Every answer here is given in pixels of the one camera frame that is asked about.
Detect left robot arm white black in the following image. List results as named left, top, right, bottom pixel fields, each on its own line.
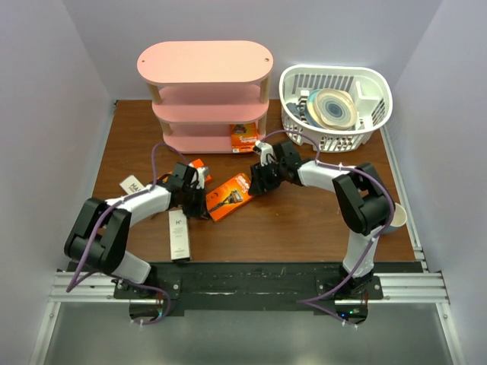
left=64, top=163, right=209, bottom=298

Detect aluminium frame rail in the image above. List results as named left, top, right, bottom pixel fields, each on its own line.
left=28, top=125, right=467, bottom=365

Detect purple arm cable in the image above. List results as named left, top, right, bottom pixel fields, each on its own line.
left=262, top=129, right=397, bottom=326
left=65, top=143, right=191, bottom=326

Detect white Harry's razor box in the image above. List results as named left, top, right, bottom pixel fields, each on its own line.
left=119, top=175, right=145, bottom=195

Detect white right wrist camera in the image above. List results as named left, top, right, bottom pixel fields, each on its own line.
left=253, top=140, right=275, bottom=166

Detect white plastic basket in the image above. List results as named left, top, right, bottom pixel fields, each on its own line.
left=279, top=65, right=393, bottom=153

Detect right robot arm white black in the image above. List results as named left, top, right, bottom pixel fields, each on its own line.
left=249, top=141, right=396, bottom=303

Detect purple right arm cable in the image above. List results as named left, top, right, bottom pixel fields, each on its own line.
left=262, top=129, right=397, bottom=326

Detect grey white razor box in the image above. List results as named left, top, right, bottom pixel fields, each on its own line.
left=168, top=210, right=190, bottom=262

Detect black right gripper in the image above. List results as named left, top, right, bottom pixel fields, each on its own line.
left=247, top=160, right=286, bottom=196

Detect pink three-tier wooden shelf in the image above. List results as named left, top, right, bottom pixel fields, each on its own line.
left=137, top=40, right=273, bottom=154

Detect orange Gillette razor box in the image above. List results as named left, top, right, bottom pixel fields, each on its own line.
left=206, top=173, right=253, bottom=222
left=230, top=123, right=259, bottom=154
left=158, top=159, right=213, bottom=184

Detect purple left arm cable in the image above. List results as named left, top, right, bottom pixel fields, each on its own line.
left=65, top=143, right=191, bottom=326

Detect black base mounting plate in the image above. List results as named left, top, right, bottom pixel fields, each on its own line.
left=66, top=260, right=424, bottom=324

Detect stack of ceramic plates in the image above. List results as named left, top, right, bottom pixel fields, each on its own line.
left=288, top=88, right=358, bottom=131

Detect beige blue cup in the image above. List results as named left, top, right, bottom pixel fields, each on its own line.
left=382, top=202, right=408, bottom=234

